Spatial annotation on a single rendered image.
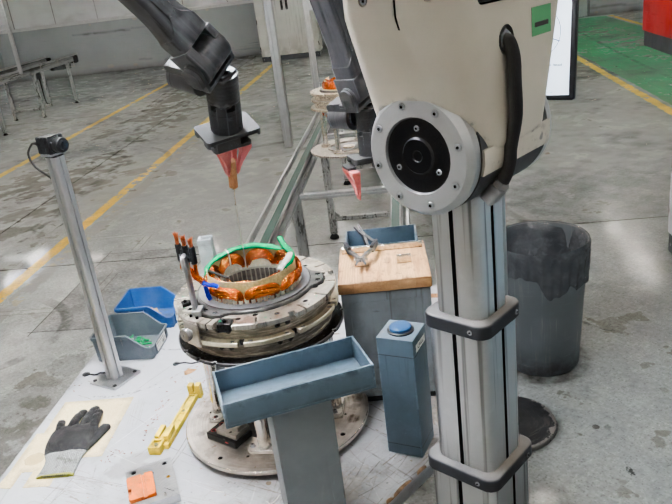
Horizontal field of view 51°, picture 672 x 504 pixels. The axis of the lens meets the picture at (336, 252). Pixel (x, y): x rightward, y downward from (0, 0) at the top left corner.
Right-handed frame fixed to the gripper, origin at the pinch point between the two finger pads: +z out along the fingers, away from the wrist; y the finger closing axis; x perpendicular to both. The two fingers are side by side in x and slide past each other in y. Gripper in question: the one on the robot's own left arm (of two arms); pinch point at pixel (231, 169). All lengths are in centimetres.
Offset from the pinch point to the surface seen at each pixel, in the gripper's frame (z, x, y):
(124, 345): 64, -29, 23
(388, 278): 23.5, 19.5, -23.1
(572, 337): 140, -9, -141
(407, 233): 35, 0, -43
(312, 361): 19.5, 32.8, 2.4
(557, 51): 13, -22, -108
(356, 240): 36.7, -6.4, -32.6
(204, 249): 19.2, -3.4, 6.5
